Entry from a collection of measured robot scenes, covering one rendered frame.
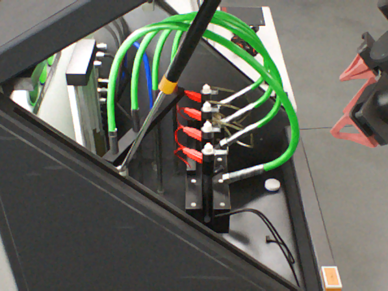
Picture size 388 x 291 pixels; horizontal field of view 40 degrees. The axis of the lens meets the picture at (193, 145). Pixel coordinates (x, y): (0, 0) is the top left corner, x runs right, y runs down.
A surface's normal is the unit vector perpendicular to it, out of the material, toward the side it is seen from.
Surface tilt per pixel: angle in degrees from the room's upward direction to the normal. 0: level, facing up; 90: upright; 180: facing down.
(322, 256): 0
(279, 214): 0
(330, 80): 0
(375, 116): 46
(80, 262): 90
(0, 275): 90
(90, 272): 90
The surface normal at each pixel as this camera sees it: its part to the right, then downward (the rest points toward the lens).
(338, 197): 0.00, -0.79
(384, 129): 0.49, -0.22
